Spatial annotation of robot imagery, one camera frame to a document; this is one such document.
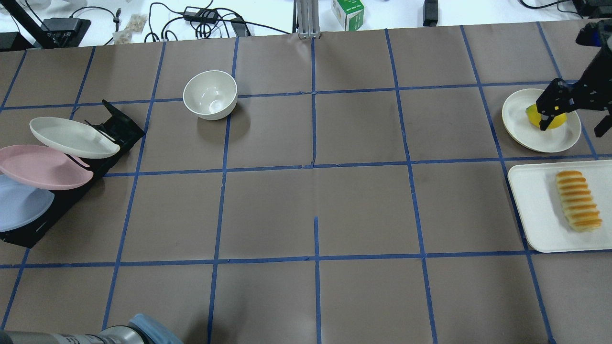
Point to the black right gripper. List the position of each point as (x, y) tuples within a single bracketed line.
[(591, 91)]

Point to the striped bread roll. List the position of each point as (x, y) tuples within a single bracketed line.
[(577, 201)]

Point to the light blue plate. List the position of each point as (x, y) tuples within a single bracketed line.
[(20, 204)]

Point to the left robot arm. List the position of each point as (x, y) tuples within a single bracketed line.
[(141, 329)]

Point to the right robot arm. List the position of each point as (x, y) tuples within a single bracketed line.
[(600, 68)]

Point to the black plate rack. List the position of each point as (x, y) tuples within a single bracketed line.
[(120, 129)]

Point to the white plate in rack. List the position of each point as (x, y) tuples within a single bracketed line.
[(73, 138)]

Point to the pink plate in rack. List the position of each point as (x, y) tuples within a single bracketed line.
[(42, 167)]

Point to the yellow lemon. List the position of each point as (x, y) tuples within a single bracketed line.
[(535, 118)]

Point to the white rectangular tray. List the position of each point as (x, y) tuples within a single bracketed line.
[(538, 204)]

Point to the green white carton box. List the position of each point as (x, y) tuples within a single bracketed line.
[(349, 13)]

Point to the white ceramic bowl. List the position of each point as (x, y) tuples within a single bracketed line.
[(211, 95)]

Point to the black power adapter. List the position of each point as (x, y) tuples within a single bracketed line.
[(201, 15)]

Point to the aluminium frame post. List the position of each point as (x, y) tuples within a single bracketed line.
[(306, 19)]

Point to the black camera stand base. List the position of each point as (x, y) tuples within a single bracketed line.
[(68, 32)]

